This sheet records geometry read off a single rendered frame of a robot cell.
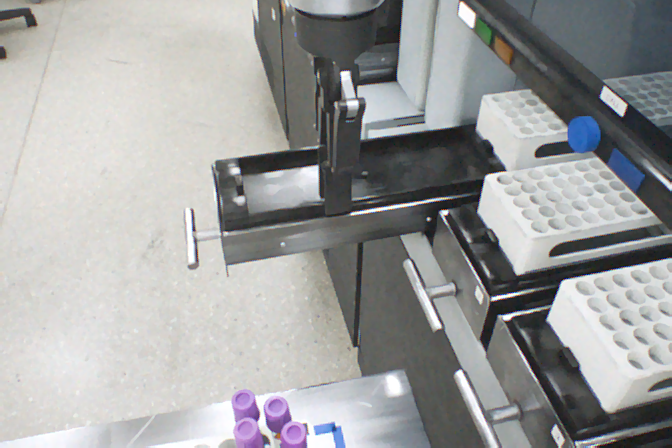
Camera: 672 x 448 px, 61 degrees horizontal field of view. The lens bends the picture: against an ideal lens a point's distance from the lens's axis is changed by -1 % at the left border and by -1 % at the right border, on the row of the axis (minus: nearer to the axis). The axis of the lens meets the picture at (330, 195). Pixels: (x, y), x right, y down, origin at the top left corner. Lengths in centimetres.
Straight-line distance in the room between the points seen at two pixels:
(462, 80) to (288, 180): 27
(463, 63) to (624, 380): 44
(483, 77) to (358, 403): 47
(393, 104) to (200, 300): 89
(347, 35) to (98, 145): 186
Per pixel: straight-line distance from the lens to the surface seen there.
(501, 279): 59
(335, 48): 51
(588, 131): 50
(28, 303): 180
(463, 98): 80
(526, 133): 72
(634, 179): 48
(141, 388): 152
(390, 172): 72
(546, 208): 61
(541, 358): 54
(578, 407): 53
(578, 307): 53
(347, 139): 54
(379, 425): 48
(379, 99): 99
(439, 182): 71
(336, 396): 49
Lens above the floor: 125
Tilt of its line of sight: 41 degrees down
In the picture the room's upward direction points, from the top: straight up
